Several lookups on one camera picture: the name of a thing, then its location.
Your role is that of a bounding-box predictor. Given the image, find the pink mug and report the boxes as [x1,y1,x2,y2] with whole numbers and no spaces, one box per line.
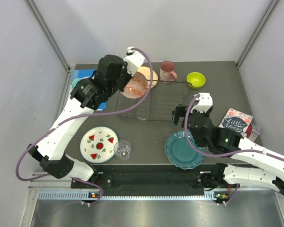
[160,61,178,84]

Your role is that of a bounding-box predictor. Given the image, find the teal scalloped plate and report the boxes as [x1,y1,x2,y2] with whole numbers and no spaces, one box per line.
[164,130,204,170]

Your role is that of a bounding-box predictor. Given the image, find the Little Women book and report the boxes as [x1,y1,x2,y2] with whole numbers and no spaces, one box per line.
[219,108,254,136]

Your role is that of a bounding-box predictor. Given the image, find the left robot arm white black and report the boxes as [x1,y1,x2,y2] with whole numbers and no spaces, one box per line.
[26,54,144,188]

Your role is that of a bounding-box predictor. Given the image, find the lime green bowl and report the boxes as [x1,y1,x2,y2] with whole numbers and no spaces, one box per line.
[186,72,206,89]

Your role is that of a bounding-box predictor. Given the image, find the watermelon pattern plate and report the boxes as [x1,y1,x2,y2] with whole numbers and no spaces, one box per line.
[80,127,118,164]

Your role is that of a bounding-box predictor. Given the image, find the black wire dish rack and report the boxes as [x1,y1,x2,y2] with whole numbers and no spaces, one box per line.
[117,81,193,122]

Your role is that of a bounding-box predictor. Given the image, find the white slotted cable duct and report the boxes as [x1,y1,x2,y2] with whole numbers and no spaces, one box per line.
[38,191,217,201]

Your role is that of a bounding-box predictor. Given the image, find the clear drinking glass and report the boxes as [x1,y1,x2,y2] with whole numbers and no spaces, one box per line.
[114,140,131,160]

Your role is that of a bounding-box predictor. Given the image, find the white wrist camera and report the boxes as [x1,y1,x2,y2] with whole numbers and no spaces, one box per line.
[123,47,145,76]
[191,93,213,113]

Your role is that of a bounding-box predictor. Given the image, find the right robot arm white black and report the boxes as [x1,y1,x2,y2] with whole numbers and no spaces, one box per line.
[171,102,284,196]

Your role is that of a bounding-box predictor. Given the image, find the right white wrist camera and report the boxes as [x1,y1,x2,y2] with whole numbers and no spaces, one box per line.
[191,93,213,113]

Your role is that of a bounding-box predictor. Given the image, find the peach bird plate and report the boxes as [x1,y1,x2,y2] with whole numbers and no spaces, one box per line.
[138,66,159,88]

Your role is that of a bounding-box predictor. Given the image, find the orange blue patterned bowl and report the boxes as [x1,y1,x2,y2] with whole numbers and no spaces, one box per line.
[121,72,148,99]

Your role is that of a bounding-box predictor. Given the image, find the teal cat ear headphones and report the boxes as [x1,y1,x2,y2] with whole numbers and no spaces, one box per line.
[71,78,81,89]

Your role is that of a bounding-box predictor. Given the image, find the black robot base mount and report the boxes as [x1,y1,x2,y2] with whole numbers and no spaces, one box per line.
[70,163,242,196]

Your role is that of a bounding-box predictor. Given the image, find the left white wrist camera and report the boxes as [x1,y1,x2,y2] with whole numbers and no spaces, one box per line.
[123,47,145,76]

